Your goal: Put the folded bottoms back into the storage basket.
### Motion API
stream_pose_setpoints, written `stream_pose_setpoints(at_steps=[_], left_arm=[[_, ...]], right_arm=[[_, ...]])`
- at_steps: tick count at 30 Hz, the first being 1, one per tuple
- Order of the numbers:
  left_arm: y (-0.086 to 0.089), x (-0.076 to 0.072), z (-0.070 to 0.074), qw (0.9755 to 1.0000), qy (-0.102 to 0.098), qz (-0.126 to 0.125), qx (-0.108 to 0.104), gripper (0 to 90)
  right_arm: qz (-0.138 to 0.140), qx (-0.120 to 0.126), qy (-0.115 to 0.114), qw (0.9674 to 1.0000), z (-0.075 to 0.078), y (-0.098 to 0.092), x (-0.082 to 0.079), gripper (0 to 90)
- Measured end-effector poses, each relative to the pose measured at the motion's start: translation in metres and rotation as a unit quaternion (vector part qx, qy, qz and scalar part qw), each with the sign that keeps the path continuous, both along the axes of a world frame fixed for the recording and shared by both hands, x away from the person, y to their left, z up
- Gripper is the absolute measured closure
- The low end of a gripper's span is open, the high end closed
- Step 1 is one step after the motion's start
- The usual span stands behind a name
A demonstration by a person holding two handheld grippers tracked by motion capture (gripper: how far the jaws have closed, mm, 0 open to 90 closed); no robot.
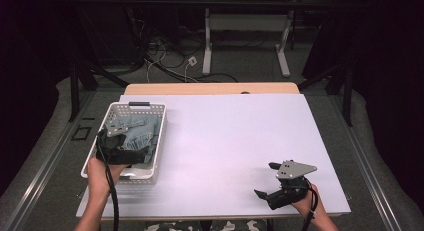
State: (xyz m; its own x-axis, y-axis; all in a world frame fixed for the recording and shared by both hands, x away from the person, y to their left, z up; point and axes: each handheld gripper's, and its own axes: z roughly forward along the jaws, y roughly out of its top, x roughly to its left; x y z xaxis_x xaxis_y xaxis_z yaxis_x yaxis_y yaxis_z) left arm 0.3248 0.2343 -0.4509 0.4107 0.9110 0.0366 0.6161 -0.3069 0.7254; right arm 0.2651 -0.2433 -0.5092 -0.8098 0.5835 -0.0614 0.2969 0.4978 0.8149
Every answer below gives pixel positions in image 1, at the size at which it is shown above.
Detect white perforated plastic basket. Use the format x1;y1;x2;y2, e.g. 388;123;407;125
80;101;167;185

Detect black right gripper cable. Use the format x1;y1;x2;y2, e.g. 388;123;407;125
300;178;320;231

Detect person's left hand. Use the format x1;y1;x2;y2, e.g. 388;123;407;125
86;156;130;194

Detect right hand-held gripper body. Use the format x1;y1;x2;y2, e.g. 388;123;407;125
266;159;318;211

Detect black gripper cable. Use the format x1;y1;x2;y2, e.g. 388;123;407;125
300;178;320;231
95;130;120;231

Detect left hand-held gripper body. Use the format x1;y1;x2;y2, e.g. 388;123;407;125
95;123;132;166

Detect person's right hand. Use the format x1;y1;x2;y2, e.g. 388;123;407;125
291;183;327;220

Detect light blue jeans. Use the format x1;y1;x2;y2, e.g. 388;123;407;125
103;114;162;165

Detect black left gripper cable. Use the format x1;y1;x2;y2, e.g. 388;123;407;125
95;130;120;231

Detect black metal stand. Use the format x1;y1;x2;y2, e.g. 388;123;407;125
297;54;355;128
67;4;131;123

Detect aluminium floor rail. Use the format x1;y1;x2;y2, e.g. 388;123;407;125
2;90;98;231
328;90;403;231

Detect white-framed background table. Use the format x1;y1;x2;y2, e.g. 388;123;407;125
183;0;336;78

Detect tangle of floor cables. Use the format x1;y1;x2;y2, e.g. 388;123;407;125
131;10;239;84

